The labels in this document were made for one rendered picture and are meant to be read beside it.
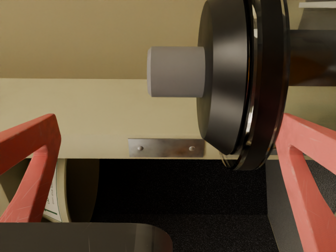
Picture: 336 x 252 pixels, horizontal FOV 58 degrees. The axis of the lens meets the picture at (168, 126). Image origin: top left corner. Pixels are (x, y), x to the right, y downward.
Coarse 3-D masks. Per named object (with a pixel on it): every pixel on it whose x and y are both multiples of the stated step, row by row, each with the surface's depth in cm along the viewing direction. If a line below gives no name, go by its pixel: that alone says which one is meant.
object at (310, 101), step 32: (256, 0) 12; (288, 0) 13; (320, 0) 13; (256, 32) 12; (288, 32) 12; (320, 32) 12; (256, 64) 12; (288, 64) 12; (320, 64) 12; (256, 96) 12; (288, 96) 13; (320, 96) 13; (224, 160) 17
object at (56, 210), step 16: (64, 160) 35; (80, 160) 51; (96, 160) 52; (64, 176) 35; (80, 176) 50; (96, 176) 52; (64, 192) 35; (80, 192) 49; (96, 192) 50; (48, 208) 37; (64, 208) 36; (80, 208) 47
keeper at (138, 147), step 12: (132, 144) 28; (144, 144) 28; (156, 144) 28; (168, 144) 28; (180, 144) 28; (192, 144) 28; (132, 156) 29; (144, 156) 29; (156, 156) 29; (168, 156) 29; (180, 156) 29; (192, 156) 29
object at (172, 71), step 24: (216, 0) 14; (240, 0) 13; (216, 24) 13; (240, 24) 13; (168, 48) 16; (192, 48) 16; (216, 48) 13; (240, 48) 12; (168, 72) 16; (192, 72) 16; (216, 72) 13; (240, 72) 13; (168, 96) 17; (192, 96) 17; (216, 96) 13; (240, 96) 13; (216, 120) 14; (240, 120) 13; (216, 144) 16
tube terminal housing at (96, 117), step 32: (0, 96) 33; (32, 96) 33; (64, 96) 33; (96, 96) 33; (128, 96) 33; (0, 128) 28; (64, 128) 28; (96, 128) 28; (128, 128) 28; (160, 128) 28; (192, 128) 28; (0, 192) 32
